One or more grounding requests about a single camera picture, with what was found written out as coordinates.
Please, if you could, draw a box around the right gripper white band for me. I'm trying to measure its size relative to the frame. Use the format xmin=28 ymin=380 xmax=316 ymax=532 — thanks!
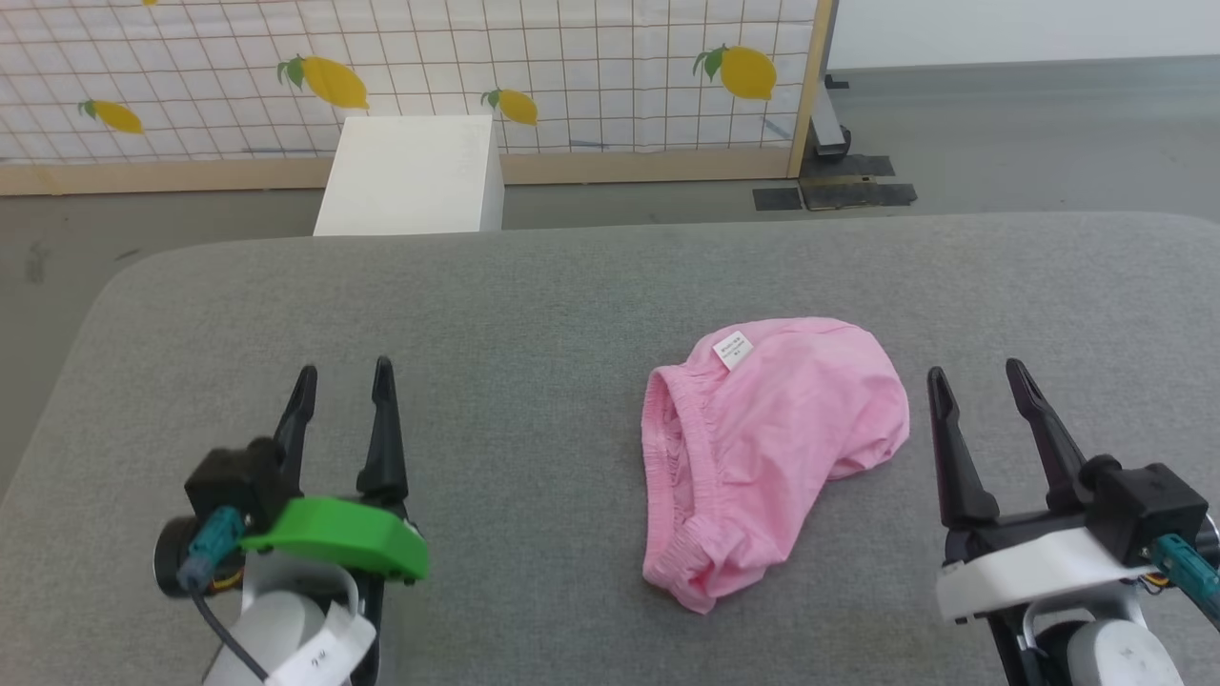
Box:
xmin=926 ymin=358 xmax=1166 ymax=686

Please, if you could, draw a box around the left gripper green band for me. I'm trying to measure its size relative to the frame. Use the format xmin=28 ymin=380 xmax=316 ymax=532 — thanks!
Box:
xmin=238 ymin=356 xmax=431 ymax=686

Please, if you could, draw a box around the pink garment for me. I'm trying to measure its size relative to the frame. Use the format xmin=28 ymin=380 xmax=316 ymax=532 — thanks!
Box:
xmin=640 ymin=317 xmax=912 ymax=615

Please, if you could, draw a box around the grey fabric sofa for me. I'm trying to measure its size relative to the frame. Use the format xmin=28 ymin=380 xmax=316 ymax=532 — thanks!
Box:
xmin=0 ymin=212 xmax=1220 ymax=686

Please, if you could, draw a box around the white box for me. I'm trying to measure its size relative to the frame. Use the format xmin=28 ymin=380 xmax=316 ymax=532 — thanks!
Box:
xmin=313 ymin=115 xmax=505 ymax=237

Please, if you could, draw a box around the large black floor mat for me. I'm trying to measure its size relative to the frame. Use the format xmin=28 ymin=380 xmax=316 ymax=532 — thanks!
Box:
xmin=799 ymin=153 xmax=919 ymax=212

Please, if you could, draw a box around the grey metal stand foot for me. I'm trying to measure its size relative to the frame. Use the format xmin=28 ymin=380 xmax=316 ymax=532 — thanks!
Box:
xmin=810 ymin=74 xmax=855 ymax=159

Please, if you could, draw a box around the lemon print partition screen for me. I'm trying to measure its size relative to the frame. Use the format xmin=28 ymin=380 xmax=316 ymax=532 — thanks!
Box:
xmin=0 ymin=0 xmax=839 ymax=197

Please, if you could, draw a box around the left teal plug black cable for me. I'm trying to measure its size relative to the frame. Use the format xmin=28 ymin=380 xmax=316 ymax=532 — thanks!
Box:
xmin=179 ymin=507 xmax=271 ymax=686

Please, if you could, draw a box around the teal plug black cable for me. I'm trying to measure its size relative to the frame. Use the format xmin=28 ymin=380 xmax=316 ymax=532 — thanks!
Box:
xmin=179 ymin=507 xmax=271 ymax=686
xmin=1148 ymin=534 xmax=1220 ymax=632

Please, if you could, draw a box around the right teal plug black cable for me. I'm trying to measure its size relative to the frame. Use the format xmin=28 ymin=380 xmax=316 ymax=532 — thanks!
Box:
xmin=1148 ymin=534 xmax=1220 ymax=632

